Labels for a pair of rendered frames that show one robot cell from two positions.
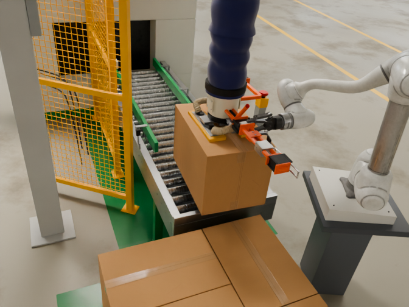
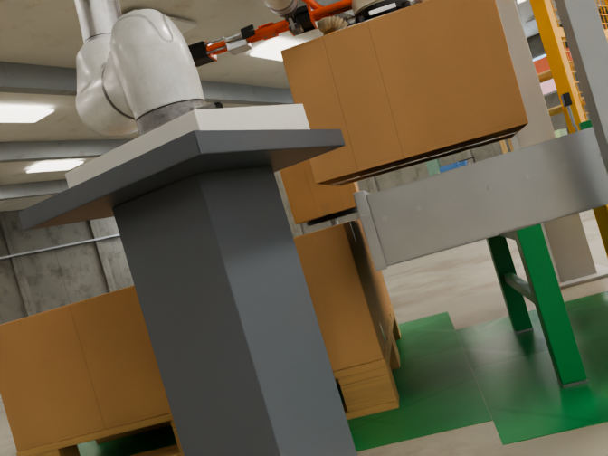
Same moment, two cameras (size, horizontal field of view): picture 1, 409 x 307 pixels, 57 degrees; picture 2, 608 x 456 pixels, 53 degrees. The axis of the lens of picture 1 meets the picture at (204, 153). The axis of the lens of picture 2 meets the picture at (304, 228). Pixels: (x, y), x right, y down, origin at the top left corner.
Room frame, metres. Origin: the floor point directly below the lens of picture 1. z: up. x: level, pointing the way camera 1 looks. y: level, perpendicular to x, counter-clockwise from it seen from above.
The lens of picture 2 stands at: (2.68, -1.84, 0.54)
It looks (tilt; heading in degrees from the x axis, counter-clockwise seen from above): 1 degrees up; 126
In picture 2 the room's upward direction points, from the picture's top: 16 degrees counter-clockwise
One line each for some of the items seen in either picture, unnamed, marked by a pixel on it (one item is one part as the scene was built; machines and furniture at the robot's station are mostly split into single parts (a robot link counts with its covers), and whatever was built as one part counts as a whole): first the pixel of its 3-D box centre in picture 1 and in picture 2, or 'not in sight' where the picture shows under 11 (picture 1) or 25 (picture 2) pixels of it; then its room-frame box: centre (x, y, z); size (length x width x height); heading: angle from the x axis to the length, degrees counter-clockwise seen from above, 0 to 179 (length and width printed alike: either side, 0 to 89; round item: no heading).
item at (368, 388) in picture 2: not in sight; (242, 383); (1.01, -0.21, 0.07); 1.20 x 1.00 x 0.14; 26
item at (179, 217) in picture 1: (227, 208); (369, 203); (1.74, -0.18, 0.58); 0.70 x 0.03 x 0.06; 116
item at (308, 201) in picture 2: not in sight; (322, 184); (0.59, 1.37, 0.82); 0.60 x 0.40 x 0.40; 119
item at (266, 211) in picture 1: (225, 220); (378, 235); (1.74, -0.18, 0.48); 0.70 x 0.03 x 0.15; 116
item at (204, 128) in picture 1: (206, 122); not in sight; (1.88, 0.01, 1.09); 0.34 x 0.10 x 0.05; 25
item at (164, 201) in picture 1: (128, 130); not in sight; (2.64, 0.64, 0.50); 2.31 x 0.05 x 0.19; 26
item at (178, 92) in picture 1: (182, 92); not in sight; (3.23, 0.26, 0.60); 1.60 x 0.11 x 0.09; 26
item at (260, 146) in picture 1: (263, 148); (238, 43); (1.50, -0.27, 1.20); 0.07 x 0.07 x 0.04; 25
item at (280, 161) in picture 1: (277, 163); (200, 54); (1.38, -0.33, 1.21); 0.08 x 0.07 x 0.05; 25
